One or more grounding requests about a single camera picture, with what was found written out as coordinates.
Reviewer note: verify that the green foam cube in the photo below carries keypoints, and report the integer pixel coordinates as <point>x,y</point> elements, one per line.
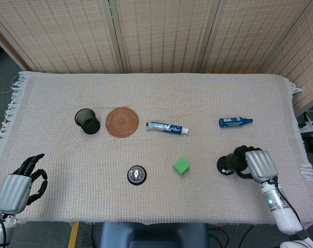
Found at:
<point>180,166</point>

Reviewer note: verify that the blue white toothpaste tube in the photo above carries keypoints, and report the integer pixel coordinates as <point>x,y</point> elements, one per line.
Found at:
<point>166,127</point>

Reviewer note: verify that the round woven rattan coaster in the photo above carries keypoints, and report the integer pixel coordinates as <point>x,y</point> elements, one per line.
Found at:
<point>122,122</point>

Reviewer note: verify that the woven bamboo folding screen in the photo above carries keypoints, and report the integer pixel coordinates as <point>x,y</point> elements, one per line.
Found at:
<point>166,33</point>

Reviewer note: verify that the beige waffle weave tablecloth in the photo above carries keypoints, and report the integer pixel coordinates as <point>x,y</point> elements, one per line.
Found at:
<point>156,98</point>

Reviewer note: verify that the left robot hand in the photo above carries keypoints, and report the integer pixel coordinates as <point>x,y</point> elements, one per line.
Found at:
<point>14,191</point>

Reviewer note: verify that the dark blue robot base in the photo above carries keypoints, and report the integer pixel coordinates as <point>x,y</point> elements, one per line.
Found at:
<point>153,236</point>

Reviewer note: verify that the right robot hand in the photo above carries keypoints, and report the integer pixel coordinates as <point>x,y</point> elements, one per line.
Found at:
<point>262,165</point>

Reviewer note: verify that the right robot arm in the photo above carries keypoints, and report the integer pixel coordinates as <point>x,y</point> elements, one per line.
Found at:
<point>283,211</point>

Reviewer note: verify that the silver call bell black base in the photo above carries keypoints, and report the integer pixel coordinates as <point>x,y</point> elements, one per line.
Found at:
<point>136,175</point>

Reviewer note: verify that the black mesh pen holder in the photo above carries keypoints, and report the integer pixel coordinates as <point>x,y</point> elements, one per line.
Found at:
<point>90,125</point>

